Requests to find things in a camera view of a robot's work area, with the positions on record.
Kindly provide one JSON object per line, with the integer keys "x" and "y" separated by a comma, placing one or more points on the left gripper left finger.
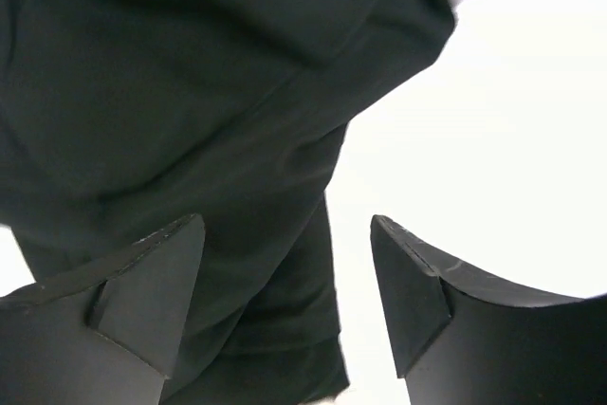
{"x": 105, "y": 333}

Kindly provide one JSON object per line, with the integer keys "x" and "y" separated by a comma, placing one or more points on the black trousers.
{"x": 119, "y": 116}

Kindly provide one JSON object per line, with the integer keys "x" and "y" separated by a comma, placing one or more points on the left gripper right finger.
{"x": 462, "y": 336}

